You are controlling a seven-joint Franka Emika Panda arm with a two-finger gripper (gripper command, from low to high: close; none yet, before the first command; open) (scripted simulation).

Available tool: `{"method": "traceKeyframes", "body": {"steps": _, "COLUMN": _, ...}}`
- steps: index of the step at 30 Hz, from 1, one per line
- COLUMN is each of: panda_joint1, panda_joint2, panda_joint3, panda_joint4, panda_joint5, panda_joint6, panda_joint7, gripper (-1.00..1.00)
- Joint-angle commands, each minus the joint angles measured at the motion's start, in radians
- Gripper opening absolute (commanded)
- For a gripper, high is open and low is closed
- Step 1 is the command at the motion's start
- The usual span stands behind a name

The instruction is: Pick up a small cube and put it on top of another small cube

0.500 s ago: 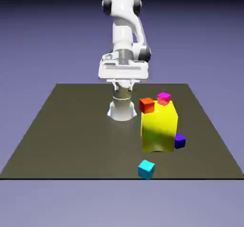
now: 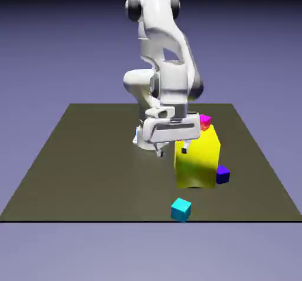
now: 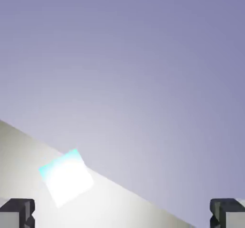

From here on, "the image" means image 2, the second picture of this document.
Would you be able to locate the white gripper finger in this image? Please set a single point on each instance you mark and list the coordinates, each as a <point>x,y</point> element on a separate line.
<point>160,149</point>
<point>185,147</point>

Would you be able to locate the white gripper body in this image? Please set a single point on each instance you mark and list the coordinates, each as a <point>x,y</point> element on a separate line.
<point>174,130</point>

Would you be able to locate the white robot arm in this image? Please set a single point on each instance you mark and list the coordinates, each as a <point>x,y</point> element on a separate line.
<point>165,38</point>

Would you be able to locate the small magenta cube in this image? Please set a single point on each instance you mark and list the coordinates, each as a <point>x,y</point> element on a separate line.
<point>205,120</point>

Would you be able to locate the small blue cube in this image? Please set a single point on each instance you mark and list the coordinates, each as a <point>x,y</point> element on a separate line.
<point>223,175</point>

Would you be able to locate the small cyan cube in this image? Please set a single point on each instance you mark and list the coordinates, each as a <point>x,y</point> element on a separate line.
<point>180,209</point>

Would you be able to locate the large yellow box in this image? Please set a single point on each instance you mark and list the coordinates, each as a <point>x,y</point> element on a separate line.
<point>197,158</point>

